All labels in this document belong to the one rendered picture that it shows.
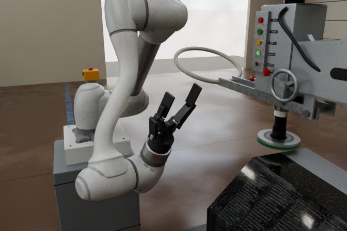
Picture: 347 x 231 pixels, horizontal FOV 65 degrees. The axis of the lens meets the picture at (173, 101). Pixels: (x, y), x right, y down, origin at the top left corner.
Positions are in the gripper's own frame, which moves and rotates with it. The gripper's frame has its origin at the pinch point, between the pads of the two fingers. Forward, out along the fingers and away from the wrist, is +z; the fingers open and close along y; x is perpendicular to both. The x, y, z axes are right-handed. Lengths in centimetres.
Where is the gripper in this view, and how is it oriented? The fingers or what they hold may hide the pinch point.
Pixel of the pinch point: (183, 93)
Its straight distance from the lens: 77.0
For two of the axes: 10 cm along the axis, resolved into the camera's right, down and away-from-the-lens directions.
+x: 7.1, 5.8, -3.9
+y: 6.0, -2.2, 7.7
